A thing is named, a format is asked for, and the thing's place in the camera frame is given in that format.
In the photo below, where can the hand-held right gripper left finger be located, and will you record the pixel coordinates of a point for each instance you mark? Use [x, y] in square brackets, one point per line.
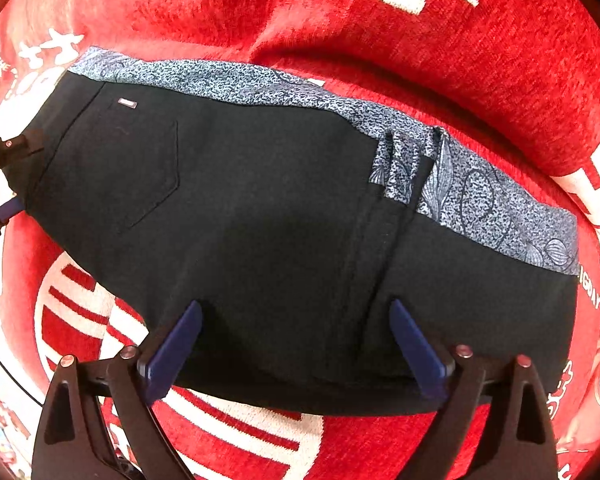
[172, 355]

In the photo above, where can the black pants with floral trim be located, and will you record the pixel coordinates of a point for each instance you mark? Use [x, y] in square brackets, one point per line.
[260, 240]

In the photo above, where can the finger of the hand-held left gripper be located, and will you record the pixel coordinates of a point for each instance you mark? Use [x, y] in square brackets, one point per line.
[7, 210]
[20, 146]

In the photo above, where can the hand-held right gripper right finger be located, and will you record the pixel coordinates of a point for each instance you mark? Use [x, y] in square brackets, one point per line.
[420, 355]

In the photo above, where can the red printed blanket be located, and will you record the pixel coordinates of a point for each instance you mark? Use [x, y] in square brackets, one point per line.
[430, 45]

